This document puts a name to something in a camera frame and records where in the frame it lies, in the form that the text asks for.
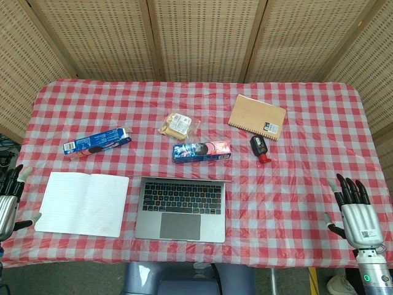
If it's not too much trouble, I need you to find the open white lined notebook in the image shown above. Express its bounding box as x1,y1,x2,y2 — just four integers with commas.
34,171,130,238

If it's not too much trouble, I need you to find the woven bamboo screen panel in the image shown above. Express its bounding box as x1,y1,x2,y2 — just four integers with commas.
146,0,268,83
26,0,164,82
0,0,76,145
321,0,393,176
244,0,380,84

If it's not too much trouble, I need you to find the white sneaker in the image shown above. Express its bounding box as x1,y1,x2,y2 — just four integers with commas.
326,272,357,295

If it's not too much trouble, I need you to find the silver laptop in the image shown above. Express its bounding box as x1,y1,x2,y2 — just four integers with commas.
127,175,233,244

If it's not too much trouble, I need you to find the black bottle with red cap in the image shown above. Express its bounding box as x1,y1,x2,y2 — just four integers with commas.
249,135,273,164

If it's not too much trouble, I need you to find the opened blue cookie box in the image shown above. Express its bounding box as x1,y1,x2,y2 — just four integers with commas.
63,126,133,160

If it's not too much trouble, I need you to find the clear packet of crackers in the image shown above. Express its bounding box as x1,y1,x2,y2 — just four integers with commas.
158,112,201,141

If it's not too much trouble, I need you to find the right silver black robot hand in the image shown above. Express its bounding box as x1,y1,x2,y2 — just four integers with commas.
324,173,385,251

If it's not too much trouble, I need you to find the black cables bundle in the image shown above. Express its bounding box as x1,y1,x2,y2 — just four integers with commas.
0,133,21,173

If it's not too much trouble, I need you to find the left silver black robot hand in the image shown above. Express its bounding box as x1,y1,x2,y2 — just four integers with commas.
0,163,42,242

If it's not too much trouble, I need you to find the metal table leg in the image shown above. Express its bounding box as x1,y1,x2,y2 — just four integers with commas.
269,267,278,295

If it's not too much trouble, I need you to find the red white checkered tablecloth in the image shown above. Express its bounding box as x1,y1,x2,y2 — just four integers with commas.
0,78,393,270

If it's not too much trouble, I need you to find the blue and pink cookie box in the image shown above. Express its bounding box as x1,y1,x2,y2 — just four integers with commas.
172,140,233,163

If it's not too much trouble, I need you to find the brown spiral notebook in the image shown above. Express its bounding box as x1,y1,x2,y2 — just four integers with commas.
227,94,287,142

